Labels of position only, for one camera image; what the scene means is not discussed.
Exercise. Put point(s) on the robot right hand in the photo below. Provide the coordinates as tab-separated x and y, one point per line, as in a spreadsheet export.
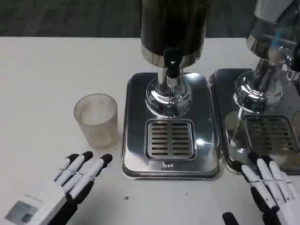
276	187

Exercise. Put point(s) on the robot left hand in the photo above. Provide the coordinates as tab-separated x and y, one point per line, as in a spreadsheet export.
49	197

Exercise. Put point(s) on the clear ribbed glass cup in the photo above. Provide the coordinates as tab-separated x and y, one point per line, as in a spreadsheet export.
98	126

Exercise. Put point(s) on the slotted steel drip grid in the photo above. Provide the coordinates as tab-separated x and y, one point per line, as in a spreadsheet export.
171	140
269	133

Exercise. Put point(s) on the steel drip tray base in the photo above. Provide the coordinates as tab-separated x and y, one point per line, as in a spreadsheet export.
225	98
206	140

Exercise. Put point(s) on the clear plastic dispenser tap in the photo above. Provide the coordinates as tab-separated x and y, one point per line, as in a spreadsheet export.
290	68

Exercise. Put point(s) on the clear tank drink dispenser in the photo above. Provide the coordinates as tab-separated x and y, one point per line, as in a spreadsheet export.
264	47

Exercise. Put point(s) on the black dispenser tap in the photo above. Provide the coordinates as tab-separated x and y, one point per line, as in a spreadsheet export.
172	61

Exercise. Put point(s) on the dark tank drink dispenser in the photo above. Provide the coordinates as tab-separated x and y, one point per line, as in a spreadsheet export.
173	25

